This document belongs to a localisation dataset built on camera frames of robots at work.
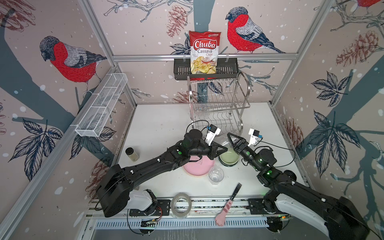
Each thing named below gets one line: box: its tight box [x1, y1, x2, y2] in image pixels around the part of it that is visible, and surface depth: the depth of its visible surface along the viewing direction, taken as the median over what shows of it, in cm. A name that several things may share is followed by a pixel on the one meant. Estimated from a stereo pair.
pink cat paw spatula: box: [215, 182, 242, 227], surface depth 73 cm
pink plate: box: [183, 155, 215, 176], surface depth 85 cm
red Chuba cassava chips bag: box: [189, 30, 221, 81], surface depth 86 cm
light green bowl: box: [218, 151, 240, 167], surface depth 85 cm
